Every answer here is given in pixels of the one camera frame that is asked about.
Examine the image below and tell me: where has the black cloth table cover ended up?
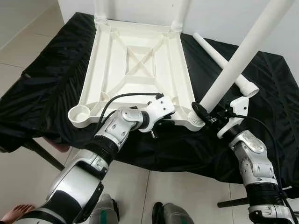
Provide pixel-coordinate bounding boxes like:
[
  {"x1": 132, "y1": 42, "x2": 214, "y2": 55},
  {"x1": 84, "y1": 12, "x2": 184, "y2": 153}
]
[{"x1": 0, "y1": 12, "x2": 299, "y2": 185}]

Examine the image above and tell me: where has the white plastic children table top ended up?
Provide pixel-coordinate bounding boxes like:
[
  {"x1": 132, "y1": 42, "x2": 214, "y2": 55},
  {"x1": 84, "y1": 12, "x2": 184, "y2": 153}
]
[{"x1": 68, "y1": 20, "x2": 206, "y2": 130}]

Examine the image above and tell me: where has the black metal table leg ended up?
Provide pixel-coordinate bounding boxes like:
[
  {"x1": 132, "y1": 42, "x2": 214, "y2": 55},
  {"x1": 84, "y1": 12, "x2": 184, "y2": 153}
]
[
  {"x1": 26, "y1": 139, "x2": 65, "y2": 171},
  {"x1": 217, "y1": 197, "x2": 250, "y2": 209}
]

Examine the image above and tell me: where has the grey left robot leg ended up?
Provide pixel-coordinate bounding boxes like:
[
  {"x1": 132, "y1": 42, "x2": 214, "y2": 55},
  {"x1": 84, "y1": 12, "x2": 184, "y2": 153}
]
[{"x1": 91, "y1": 194, "x2": 120, "y2": 224}]

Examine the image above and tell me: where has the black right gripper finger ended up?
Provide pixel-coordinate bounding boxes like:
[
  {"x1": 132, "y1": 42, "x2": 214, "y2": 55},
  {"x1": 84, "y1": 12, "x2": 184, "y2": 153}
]
[{"x1": 191, "y1": 102, "x2": 214, "y2": 123}]

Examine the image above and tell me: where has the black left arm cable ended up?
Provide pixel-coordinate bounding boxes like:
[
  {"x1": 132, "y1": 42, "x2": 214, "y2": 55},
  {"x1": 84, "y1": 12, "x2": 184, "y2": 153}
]
[{"x1": 99, "y1": 92, "x2": 164, "y2": 134}]

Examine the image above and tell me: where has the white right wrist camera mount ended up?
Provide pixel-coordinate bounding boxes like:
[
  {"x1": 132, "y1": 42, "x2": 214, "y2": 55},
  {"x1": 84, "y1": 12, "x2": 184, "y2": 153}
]
[{"x1": 217, "y1": 96, "x2": 249, "y2": 139}]

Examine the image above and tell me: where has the pink table frame corner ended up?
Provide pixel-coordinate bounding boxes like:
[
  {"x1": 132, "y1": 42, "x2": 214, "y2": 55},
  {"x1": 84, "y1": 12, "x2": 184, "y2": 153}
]
[{"x1": 51, "y1": 143, "x2": 70, "y2": 153}]

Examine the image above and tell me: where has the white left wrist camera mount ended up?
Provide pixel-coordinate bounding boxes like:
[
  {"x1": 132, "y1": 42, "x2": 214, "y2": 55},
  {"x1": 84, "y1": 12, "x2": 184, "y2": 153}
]
[{"x1": 142, "y1": 93, "x2": 176, "y2": 131}]

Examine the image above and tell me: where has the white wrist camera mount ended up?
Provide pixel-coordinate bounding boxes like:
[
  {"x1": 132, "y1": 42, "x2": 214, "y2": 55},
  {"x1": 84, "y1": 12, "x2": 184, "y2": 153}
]
[
  {"x1": 142, "y1": 93, "x2": 176, "y2": 131},
  {"x1": 217, "y1": 96, "x2": 249, "y2": 139}
]

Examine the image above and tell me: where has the bare person foot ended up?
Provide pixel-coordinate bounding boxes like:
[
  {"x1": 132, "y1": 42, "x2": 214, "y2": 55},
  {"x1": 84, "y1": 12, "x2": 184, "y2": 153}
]
[{"x1": 12, "y1": 204, "x2": 36, "y2": 224}]

